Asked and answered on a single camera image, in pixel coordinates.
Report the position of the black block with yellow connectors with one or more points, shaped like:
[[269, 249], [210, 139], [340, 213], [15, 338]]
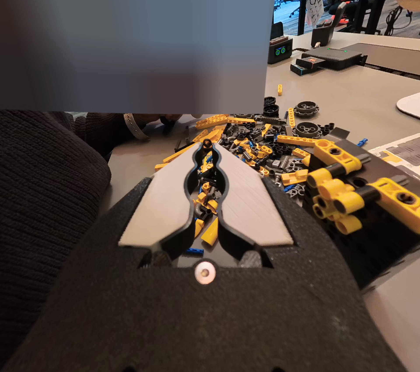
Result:
[[361, 214]]

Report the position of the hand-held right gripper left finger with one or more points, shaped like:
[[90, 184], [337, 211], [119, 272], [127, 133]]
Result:
[[164, 207]]

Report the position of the yellow printed sticker sheet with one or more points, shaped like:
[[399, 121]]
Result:
[[397, 157]]

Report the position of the person's left forearm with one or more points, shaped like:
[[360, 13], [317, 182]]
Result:
[[98, 129]]

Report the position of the grey wheel hub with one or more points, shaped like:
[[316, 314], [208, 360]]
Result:
[[306, 129], [306, 109]]

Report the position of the grey flat pad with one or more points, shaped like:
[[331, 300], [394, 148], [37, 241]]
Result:
[[390, 56]]

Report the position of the small black connector pin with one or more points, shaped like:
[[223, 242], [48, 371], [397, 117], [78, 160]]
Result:
[[207, 143]]

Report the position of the white patterned card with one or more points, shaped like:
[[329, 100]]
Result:
[[314, 10]]

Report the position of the pile of yellow building pieces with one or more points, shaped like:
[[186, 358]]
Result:
[[256, 148]]

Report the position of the black charger box green lights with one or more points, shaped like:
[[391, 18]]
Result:
[[279, 50]]

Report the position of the wristwatch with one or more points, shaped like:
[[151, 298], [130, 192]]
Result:
[[136, 127]]

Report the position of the black hub device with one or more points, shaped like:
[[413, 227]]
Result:
[[331, 58]]

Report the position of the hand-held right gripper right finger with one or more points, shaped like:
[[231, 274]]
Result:
[[252, 207]]

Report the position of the person's black knit sweater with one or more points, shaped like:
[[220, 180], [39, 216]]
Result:
[[42, 214]]

